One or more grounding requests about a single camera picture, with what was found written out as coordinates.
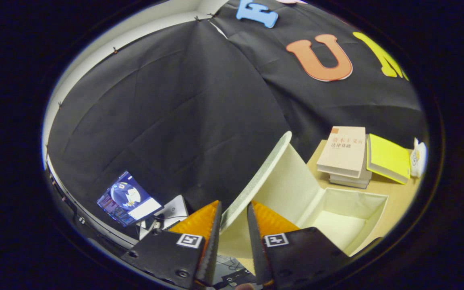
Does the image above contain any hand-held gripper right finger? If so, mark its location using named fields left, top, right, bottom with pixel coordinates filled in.
left=247, top=201, right=351, bottom=287

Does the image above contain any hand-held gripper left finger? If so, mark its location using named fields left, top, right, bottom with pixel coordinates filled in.
left=121, top=200, right=222, bottom=290

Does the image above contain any olive fabric storage box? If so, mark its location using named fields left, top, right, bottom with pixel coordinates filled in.
left=216, top=131, right=389, bottom=260

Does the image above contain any pale grey book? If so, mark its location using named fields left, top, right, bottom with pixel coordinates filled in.
left=329, top=169, right=373, bottom=189

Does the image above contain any beige book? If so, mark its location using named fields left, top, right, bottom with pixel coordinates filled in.
left=317, top=126, right=367, bottom=178

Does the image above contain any yellow book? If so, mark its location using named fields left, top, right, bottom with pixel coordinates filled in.
left=366, top=133, right=412, bottom=185

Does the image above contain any white plush toy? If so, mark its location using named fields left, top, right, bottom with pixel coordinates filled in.
left=410, top=138, right=428, bottom=178

